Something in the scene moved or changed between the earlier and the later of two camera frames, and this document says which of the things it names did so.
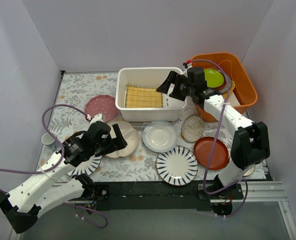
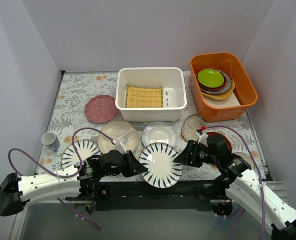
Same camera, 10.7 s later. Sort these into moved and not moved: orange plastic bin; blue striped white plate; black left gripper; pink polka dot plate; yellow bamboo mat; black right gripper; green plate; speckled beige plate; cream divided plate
Moved: black right gripper; blue striped white plate; black left gripper
Not moved: speckled beige plate; green plate; pink polka dot plate; cream divided plate; yellow bamboo mat; orange plastic bin
